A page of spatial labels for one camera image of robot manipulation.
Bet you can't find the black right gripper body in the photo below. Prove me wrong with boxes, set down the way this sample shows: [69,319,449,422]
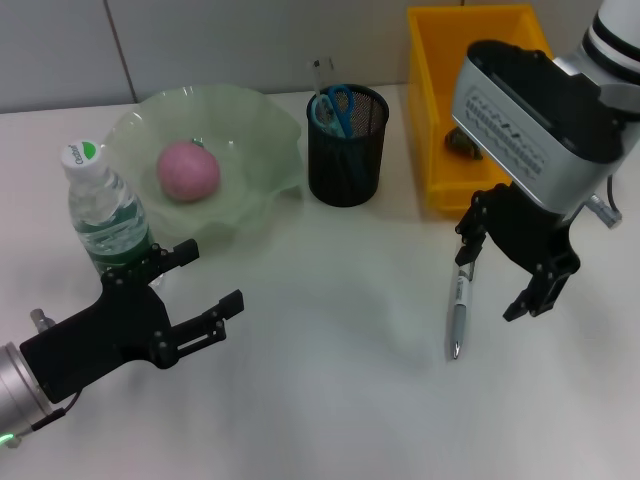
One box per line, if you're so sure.
[473,181,583,282]

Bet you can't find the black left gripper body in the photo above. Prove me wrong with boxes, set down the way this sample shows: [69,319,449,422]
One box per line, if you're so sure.
[18,268,177,406]

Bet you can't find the pink toy peach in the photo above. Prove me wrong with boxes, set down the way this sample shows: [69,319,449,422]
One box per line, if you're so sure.
[156,139,222,203]

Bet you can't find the clear green-label water bottle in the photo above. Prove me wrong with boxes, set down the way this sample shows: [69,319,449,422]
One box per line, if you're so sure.
[59,140,166,289]

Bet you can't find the green plastic wrapper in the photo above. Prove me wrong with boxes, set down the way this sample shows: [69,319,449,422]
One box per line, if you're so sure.
[443,127,484,162]

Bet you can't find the blue scissors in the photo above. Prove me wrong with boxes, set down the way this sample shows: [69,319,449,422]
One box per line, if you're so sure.
[310,84,371,191]

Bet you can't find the clear plastic ruler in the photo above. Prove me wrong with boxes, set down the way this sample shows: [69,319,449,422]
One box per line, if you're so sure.
[307,57,337,127]

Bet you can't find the silver white pen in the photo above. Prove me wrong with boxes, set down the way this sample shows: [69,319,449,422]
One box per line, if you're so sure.
[449,259,476,361]

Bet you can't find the green wavy glass fruit plate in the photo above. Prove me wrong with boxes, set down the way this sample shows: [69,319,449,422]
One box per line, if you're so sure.
[102,84,306,250]

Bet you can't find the black mesh pen holder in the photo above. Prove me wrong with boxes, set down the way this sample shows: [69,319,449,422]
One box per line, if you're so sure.
[306,83,390,207]

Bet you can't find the yellow plastic bin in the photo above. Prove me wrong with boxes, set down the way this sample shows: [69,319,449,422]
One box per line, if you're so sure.
[405,4,554,217]

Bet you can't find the left arm grey cable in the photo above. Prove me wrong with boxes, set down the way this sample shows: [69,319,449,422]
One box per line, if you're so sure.
[0,308,84,449]

